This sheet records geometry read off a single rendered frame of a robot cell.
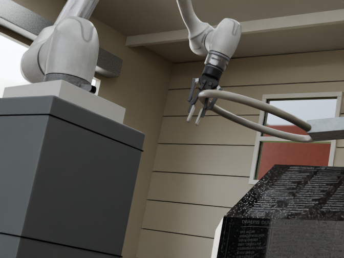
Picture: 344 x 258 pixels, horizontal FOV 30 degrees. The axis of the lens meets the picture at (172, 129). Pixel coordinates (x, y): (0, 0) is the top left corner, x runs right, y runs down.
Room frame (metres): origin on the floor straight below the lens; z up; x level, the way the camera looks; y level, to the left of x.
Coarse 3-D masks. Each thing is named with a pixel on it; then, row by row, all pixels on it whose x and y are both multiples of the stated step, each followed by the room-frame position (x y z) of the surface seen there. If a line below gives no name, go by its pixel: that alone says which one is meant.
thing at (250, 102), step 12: (204, 96) 2.33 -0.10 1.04; (216, 96) 2.26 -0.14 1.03; (228, 96) 2.22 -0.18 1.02; (240, 96) 2.20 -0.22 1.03; (216, 108) 2.56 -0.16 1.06; (264, 108) 2.18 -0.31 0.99; (276, 108) 2.18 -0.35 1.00; (240, 120) 2.63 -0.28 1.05; (288, 120) 2.20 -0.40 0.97; (300, 120) 2.21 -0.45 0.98; (264, 132) 2.63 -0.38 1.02; (276, 132) 2.60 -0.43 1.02
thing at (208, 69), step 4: (204, 68) 2.44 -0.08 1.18; (208, 68) 2.42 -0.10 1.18; (212, 68) 2.41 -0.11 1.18; (216, 68) 2.41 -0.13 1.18; (204, 72) 2.43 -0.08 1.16; (208, 72) 2.41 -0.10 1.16; (212, 72) 2.41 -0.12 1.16; (216, 72) 2.41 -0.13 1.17; (220, 72) 2.42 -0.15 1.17; (200, 76) 2.45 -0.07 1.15; (204, 76) 2.44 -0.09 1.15; (208, 76) 2.44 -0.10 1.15; (212, 76) 2.42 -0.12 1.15; (216, 76) 2.42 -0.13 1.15; (220, 76) 2.43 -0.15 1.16; (200, 80) 2.45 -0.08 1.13; (208, 80) 2.44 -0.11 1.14; (212, 80) 2.44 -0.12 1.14; (216, 80) 2.43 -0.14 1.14; (200, 84) 2.45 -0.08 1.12; (208, 84) 2.44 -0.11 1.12; (212, 84) 2.44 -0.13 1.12; (216, 84) 2.43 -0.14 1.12; (204, 88) 2.45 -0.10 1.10; (212, 88) 2.44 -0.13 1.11
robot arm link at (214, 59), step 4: (208, 52) 2.43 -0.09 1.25; (212, 52) 2.41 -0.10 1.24; (216, 52) 2.40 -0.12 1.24; (208, 56) 2.42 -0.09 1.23; (212, 56) 2.40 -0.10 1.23; (216, 56) 2.40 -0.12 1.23; (220, 56) 2.40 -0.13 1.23; (224, 56) 2.40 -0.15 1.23; (208, 60) 2.41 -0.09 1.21; (212, 60) 2.40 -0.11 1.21; (216, 60) 2.40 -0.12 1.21; (220, 60) 2.40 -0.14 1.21; (224, 60) 2.41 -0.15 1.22; (228, 60) 2.42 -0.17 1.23; (208, 64) 2.43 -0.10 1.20; (212, 64) 2.41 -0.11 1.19; (216, 64) 2.40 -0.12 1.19; (220, 64) 2.40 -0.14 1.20; (224, 64) 2.41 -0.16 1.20; (220, 68) 2.42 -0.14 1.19; (224, 68) 2.42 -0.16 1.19
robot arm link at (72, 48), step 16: (64, 32) 1.96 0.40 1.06; (80, 32) 1.96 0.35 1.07; (96, 32) 2.02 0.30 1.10; (48, 48) 2.01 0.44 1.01; (64, 48) 1.95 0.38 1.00; (80, 48) 1.96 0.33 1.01; (96, 48) 2.00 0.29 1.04; (48, 64) 1.98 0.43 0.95; (64, 64) 1.95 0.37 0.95; (80, 64) 1.96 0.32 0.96
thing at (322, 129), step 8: (312, 120) 2.26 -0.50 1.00; (320, 120) 2.24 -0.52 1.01; (328, 120) 2.23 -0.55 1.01; (336, 120) 2.22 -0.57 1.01; (312, 128) 2.25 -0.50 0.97; (320, 128) 2.24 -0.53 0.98; (328, 128) 2.23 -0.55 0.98; (336, 128) 2.22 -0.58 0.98; (312, 136) 2.31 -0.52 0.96; (320, 136) 2.30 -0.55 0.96; (328, 136) 2.30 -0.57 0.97; (336, 136) 2.29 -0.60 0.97
